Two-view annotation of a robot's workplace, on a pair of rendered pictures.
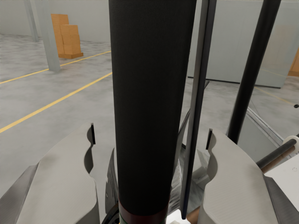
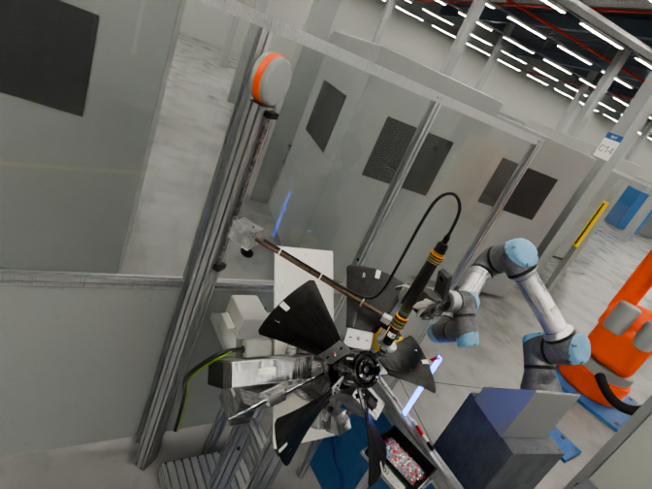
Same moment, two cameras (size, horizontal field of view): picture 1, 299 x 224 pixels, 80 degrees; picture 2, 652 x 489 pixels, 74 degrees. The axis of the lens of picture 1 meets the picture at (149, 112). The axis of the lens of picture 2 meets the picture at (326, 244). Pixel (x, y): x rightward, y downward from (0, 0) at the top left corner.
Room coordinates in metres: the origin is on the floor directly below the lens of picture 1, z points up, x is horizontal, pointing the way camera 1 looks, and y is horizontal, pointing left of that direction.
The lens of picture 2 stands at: (1.13, 0.75, 2.04)
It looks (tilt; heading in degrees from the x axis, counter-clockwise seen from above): 23 degrees down; 230
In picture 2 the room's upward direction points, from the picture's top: 24 degrees clockwise
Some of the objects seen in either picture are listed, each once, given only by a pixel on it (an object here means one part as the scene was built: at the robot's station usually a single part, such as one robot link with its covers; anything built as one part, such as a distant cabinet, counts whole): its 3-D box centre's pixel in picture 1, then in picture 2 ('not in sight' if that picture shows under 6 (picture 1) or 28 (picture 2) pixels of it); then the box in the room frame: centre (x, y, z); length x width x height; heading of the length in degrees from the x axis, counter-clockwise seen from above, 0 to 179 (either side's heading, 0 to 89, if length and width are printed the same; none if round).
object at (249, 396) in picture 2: not in sight; (262, 393); (0.43, -0.07, 1.03); 0.15 x 0.10 x 0.14; 90
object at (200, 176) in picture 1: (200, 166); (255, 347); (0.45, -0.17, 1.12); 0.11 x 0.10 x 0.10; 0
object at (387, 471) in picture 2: not in sight; (400, 461); (-0.11, 0.17, 0.85); 0.22 x 0.17 x 0.07; 105
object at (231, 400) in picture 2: not in sight; (242, 390); (0.31, -0.33, 0.73); 0.15 x 0.09 x 0.22; 90
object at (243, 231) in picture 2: not in sight; (244, 232); (0.44, -0.51, 1.36); 0.10 x 0.07 x 0.08; 125
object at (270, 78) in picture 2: not in sight; (270, 79); (0.49, -0.59, 1.88); 0.17 x 0.15 x 0.16; 0
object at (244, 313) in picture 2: not in sight; (244, 315); (0.27, -0.58, 0.92); 0.17 x 0.16 x 0.11; 90
